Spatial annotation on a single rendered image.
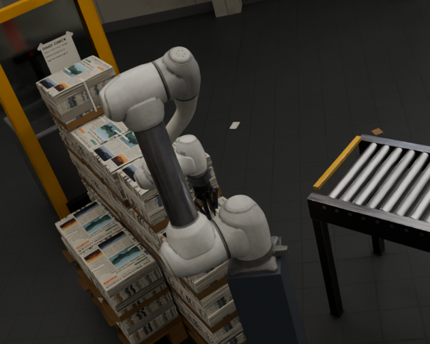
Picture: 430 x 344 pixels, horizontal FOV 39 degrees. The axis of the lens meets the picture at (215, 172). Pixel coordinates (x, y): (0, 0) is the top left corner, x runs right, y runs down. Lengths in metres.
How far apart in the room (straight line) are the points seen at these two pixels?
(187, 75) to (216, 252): 0.63
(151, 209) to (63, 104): 0.91
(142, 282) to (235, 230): 1.08
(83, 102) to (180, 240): 1.53
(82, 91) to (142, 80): 1.57
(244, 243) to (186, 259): 0.21
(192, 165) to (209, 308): 0.77
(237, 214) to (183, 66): 0.56
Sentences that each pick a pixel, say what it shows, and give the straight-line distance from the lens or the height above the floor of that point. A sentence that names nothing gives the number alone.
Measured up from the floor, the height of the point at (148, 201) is 1.01.
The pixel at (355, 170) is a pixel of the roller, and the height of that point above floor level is 0.79.
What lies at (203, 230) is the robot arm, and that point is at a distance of 2.06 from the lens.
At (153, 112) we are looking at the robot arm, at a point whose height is 1.71.
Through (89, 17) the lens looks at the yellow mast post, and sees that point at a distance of 3.89.
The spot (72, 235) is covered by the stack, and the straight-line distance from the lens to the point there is 3.45.
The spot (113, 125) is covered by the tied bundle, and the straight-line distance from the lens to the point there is 3.32.
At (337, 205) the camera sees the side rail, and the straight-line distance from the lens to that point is 2.75.
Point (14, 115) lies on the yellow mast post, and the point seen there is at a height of 1.06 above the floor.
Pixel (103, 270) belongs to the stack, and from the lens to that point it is 3.13.
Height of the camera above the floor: 2.56
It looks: 34 degrees down
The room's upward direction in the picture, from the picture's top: 17 degrees counter-clockwise
